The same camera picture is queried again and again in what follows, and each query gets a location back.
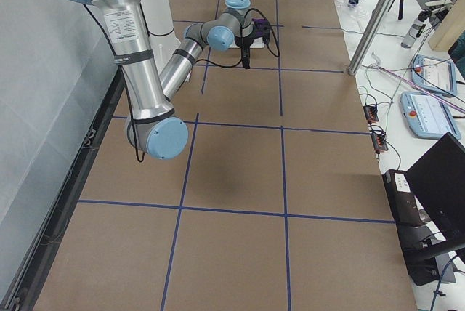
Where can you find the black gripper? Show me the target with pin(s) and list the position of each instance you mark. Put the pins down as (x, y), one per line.
(243, 41)

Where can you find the purple towel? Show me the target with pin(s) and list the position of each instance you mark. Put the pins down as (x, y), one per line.
(258, 29)

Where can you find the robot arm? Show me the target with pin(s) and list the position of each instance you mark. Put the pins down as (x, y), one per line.
(151, 126)

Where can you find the white rack base tray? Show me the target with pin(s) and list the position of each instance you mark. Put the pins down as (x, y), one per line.
(258, 44)

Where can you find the teach pendant far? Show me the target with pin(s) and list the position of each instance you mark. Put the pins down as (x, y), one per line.
(435, 75)

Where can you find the teach pendant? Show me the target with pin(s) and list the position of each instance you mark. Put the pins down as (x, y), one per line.
(435, 75)
(427, 117)

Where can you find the teach pendant near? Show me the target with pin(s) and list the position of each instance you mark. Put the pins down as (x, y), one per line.
(427, 117)

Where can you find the laptop on black stand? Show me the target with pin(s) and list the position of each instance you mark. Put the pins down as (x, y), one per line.
(427, 203)

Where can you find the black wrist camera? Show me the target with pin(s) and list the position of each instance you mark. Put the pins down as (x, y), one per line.
(264, 29)

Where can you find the aluminium frame post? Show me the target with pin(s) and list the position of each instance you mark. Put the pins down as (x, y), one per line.
(368, 36)

